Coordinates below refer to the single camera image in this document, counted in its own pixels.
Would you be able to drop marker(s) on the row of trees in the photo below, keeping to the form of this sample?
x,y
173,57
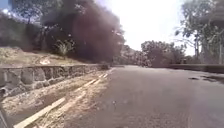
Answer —
x,y
186,46

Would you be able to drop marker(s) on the stone retaining wall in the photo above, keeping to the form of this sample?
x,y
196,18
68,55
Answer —
x,y
36,77

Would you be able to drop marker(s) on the grey asphalt road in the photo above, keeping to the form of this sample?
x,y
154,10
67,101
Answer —
x,y
150,100

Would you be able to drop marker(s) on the grassy slope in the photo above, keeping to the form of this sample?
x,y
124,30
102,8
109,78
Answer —
x,y
30,56

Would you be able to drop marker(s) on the large dark tree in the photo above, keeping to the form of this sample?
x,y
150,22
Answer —
x,y
93,33

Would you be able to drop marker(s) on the low dark roadside wall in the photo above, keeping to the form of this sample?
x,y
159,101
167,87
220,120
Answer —
x,y
196,67

